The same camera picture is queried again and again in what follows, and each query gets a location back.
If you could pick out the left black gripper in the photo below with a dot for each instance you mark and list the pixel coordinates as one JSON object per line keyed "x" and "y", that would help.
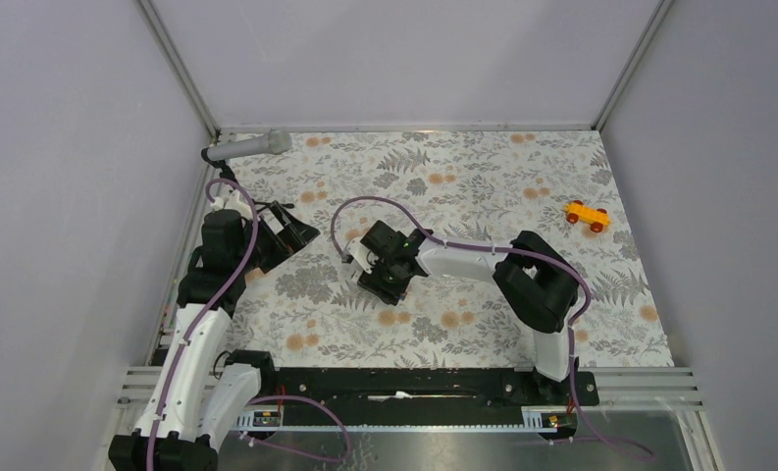
{"x": 297, "y": 234}

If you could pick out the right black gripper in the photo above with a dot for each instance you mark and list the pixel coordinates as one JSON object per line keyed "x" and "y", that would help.
{"x": 372, "y": 283}

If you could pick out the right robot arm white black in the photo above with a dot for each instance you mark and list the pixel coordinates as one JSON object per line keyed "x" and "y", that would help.
{"x": 537, "y": 283}

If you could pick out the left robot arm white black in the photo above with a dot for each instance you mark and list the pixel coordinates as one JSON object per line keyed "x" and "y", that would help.
{"x": 182, "y": 428}

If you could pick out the grey microphone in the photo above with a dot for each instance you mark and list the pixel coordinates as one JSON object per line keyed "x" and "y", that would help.
{"x": 273, "y": 142}

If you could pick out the floral patterned table mat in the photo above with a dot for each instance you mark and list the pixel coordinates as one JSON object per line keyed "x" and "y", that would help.
{"x": 476, "y": 185}

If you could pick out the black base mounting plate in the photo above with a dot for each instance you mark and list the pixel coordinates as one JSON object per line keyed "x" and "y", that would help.
{"x": 396, "y": 397}

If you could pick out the yellow toy car red wheels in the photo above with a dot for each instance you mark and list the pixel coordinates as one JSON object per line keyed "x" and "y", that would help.
{"x": 577, "y": 212}

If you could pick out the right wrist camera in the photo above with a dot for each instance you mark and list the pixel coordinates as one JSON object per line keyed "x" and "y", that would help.
{"x": 356, "y": 252}

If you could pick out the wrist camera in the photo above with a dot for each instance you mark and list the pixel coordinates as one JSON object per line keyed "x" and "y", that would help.
{"x": 356, "y": 252}
{"x": 233, "y": 201}

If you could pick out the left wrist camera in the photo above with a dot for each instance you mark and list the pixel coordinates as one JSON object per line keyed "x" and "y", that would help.
{"x": 233, "y": 201}

